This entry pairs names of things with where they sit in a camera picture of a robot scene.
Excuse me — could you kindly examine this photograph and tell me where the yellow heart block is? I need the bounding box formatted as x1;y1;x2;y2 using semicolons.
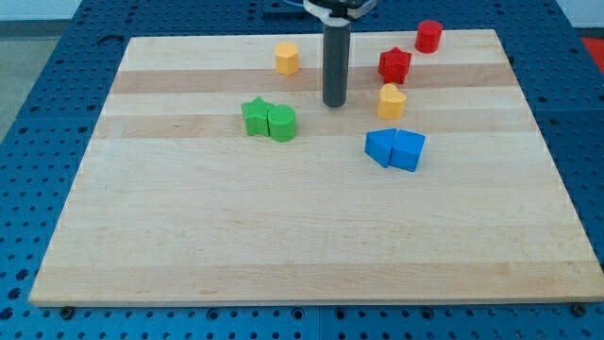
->
377;83;407;120

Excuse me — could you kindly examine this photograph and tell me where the green cylinder block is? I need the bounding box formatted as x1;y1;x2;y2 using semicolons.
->
267;105;296;143

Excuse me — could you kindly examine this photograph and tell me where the green star block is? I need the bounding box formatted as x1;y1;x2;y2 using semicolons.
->
241;96;274;137

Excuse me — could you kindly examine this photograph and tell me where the blue triangle block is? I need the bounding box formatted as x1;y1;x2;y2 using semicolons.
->
364;128;397;168

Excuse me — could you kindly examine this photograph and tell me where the light wooden board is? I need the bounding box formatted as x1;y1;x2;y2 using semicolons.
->
29;29;603;307

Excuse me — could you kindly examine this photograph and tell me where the blue cube block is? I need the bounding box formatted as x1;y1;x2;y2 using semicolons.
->
390;129;426;172

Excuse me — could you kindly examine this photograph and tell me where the yellow hexagon block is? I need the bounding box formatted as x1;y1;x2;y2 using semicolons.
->
275;42;300;76

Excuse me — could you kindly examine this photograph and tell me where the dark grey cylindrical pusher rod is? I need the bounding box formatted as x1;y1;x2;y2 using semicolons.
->
322;22;351;108

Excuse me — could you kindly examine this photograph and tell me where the red star block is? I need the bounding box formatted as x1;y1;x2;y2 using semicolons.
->
377;46;412;84

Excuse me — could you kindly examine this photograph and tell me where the red cylinder block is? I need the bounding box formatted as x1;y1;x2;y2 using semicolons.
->
414;20;444;54

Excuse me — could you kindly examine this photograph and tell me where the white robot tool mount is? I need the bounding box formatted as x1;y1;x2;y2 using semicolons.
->
303;0;378;27

